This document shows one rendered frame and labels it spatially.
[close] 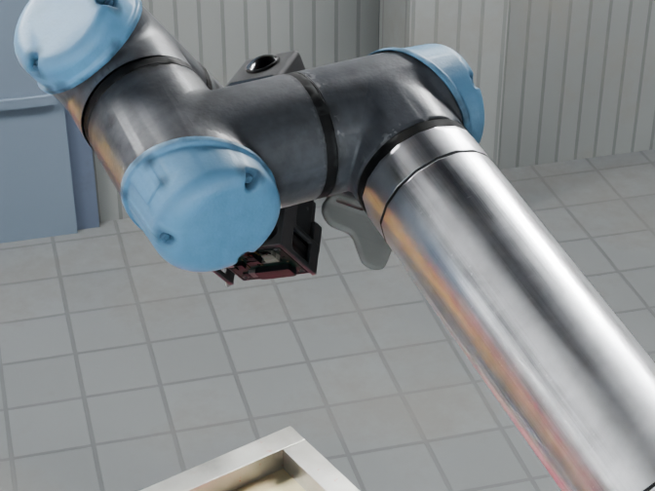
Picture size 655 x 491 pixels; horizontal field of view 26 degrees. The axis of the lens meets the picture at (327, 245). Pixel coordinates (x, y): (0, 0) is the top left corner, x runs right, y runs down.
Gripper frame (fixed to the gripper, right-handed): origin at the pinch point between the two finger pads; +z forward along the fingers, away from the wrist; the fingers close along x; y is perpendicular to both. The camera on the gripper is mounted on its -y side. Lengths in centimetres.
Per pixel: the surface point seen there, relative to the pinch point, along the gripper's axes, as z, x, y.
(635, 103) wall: 315, -66, -206
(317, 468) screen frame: 78, -43, -7
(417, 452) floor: 220, -94, -57
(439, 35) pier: 226, -99, -184
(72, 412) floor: 188, -176, -61
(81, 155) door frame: 207, -205, -151
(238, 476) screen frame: 74, -53, -5
